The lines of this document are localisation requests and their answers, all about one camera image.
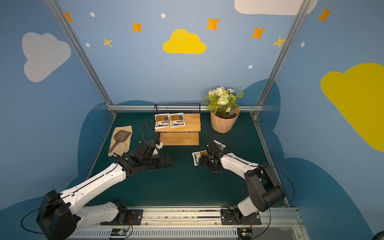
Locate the left controller board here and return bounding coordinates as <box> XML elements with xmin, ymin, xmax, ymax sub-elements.
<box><xmin>110</xmin><ymin>228</ymin><xmax>129</xmax><ymax>238</ymax></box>

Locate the brown slotted scoop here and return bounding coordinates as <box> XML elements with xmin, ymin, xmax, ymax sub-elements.
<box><xmin>109</xmin><ymin>130</ymin><xmax>132</xmax><ymax>153</ymax></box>

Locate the right controller board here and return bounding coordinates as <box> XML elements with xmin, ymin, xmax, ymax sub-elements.
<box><xmin>237</xmin><ymin>228</ymin><xmax>253</xmax><ymax>240</ymax></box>

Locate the controller board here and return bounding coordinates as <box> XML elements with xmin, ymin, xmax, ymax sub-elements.
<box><xmin>237</xmin><ymin>228</ymin><xmax>253</xmax><ymax>240</ymax></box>
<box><xmin>110</xmin><ymin>228</ymin><xmax>129</xmax><ymax>238</ymax></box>

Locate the potted white flower plant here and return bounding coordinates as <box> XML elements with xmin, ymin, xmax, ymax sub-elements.
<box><xmin>203</xmin><ymin>86</ymin><xmax>244</xmax><ymax>134</ymax></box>

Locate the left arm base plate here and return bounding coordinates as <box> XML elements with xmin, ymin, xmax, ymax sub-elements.
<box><xmin>119</xmin><ymin>209</ymin><xmax>144</xmax><ymax>226</ymax></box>

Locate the grey coffee bag right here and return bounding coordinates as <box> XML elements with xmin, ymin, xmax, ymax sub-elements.
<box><xmin>214</xmin><ymin>140</ymin><xmax>226</xmax><ymax>151</ymax></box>

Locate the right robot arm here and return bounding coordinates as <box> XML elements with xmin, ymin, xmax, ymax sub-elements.
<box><xmin>192</xmin><ymin>141</ymin><xmax>286</xmax><ymax>224</ymax></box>

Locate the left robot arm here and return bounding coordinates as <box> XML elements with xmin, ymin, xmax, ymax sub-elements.
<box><xmin>36</xmin><ymin>141</ymin><xmax>175</xmax><ymax>240</ymax></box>

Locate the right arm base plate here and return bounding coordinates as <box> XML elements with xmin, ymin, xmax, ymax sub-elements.
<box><xmin>220</xmin><ymin>208</ymin><xmax>262</xmax><ymax>225</ymax></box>

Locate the wooden two-tier shelf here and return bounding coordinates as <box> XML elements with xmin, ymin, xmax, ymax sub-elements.
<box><xmin>154</xmin><ymin>103</ymin><xmax>201</xmax><ymax>146</ymax></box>

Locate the yellow coffee bag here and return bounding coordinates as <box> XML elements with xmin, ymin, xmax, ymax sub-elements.
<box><xmin>170</xmin><ymin>113</ymin><xmax>186</xmax><ymax>128</ymax></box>
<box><xmin>192</xmin><ymin>150</ymin><xmax>210</xmax><ymax>166</ymax></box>
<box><xmin>155</xmin><ymin>114</ymin><xmax>170</xmax><ymax>130</ymax></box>

